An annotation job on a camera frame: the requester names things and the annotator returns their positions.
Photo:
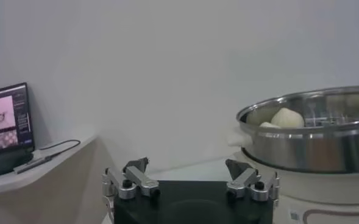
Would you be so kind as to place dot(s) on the cream electric cooking pot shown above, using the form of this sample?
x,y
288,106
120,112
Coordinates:
x,y
319,188

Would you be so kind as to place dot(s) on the stainless steel steamer basket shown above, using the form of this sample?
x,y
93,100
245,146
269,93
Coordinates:
x,y
304,152

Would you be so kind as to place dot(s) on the grey usb hub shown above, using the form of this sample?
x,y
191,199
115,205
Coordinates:
x,y
33,164

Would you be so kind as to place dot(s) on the black open laptop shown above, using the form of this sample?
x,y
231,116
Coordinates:
x,y
8,118

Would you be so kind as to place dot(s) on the white side table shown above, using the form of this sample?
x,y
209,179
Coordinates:
x,y
2,182

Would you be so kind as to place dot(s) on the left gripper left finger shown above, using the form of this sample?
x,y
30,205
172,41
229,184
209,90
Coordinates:
x,y
139,178

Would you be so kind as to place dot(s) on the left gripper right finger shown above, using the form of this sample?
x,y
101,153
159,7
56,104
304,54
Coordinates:
x,y
243,179

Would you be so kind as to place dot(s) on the black computer mouse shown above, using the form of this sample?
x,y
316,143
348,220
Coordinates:
x,y
11,162

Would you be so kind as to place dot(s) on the white steamed baozi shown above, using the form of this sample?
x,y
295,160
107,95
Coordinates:
x,y
289,118
269,125

